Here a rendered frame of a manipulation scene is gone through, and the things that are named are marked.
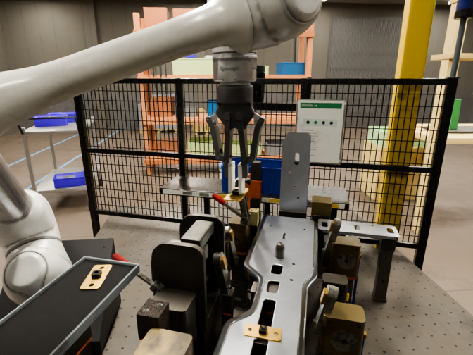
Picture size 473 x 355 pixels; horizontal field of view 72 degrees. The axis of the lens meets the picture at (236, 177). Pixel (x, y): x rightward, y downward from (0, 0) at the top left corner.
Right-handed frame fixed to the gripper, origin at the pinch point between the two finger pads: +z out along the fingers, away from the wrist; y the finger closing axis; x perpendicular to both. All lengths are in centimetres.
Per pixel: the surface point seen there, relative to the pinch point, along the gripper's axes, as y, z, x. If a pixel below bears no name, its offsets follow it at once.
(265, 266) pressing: 3.4, 33.9, 18.3
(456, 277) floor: 128, 137, 199
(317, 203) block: 17, 29, 62
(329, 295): 21.8, 24.7, -3.5
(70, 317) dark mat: -21.3, 17.2, -30.8
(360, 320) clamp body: 28.8, 29.5, -4.0
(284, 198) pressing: 3, 29, 65
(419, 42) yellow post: 55, -34, 98
